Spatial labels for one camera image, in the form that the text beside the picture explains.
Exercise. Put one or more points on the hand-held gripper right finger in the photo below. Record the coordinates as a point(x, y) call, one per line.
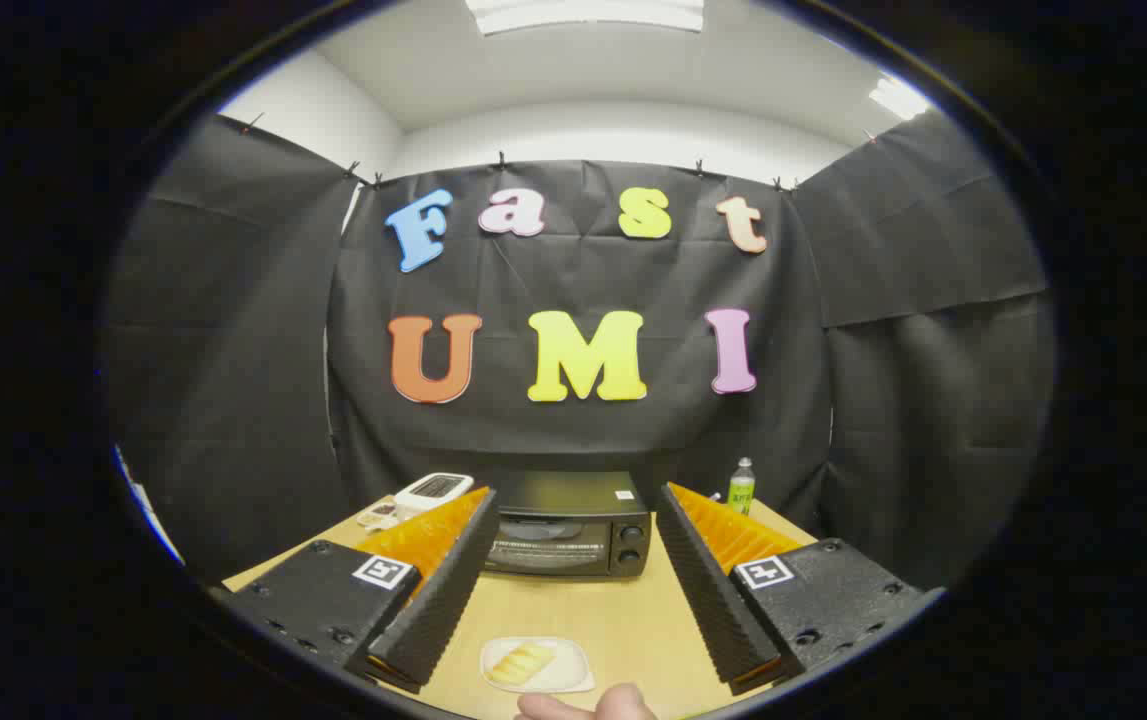
point(713, 600)

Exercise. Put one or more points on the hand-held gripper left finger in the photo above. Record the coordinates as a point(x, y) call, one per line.
point(443, 600)

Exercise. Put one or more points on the yellow bread roll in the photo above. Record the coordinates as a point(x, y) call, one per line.
point(521, 663)

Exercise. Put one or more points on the black toaster oven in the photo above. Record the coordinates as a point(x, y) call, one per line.
point(573, 495)

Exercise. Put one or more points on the white toaster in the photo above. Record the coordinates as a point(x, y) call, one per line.
point(428, 490)

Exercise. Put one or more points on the green drink bottle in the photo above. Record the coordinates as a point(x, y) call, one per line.
point(741, 492)

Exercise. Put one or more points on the white plate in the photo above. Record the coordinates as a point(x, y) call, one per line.
point(570, 672)

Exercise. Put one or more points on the black backdrop cloth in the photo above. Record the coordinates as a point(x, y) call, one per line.
point(583, 275)

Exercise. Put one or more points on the ceiling light panel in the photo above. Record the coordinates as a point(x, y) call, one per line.
point(898, 98)
point(583, 12)

